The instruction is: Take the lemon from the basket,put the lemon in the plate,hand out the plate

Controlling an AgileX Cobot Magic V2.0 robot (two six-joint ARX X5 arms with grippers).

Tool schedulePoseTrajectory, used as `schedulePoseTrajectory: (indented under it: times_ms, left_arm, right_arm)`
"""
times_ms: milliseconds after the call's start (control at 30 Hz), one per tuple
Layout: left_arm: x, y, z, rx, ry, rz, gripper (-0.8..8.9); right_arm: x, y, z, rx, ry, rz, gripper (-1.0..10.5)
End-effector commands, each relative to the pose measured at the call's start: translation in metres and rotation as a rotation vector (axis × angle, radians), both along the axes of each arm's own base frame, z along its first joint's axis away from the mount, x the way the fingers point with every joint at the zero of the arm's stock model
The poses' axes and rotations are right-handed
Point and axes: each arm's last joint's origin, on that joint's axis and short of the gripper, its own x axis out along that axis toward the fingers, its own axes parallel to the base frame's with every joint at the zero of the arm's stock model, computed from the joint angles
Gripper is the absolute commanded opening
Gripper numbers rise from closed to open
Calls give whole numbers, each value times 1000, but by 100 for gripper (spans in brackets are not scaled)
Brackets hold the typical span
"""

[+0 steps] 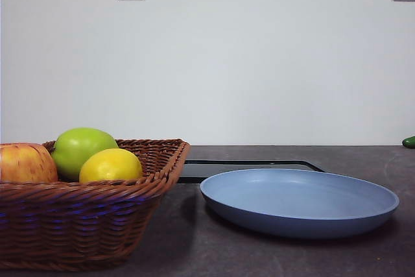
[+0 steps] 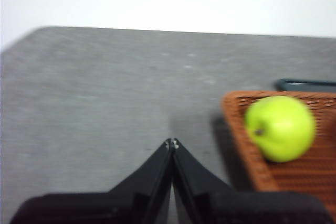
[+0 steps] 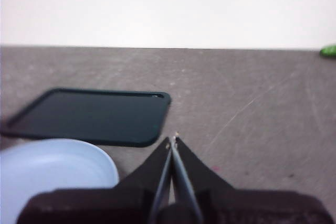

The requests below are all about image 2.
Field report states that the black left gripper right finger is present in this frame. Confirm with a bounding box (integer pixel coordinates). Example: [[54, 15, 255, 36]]
[[172, 138, 334, 224]]

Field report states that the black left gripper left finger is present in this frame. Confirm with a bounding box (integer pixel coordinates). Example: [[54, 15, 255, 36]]
[[10, 138, 175, 224]]

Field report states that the brown woven wicker basket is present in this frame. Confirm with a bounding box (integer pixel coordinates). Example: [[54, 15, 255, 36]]
[[222, 90, 336, 194]]

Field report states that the green apple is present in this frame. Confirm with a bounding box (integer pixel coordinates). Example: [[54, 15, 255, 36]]
[[244, 95, 316, 163]]

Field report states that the black flat tray board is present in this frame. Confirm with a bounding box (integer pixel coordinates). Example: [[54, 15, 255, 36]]
[[275, 78, 336, 93]]

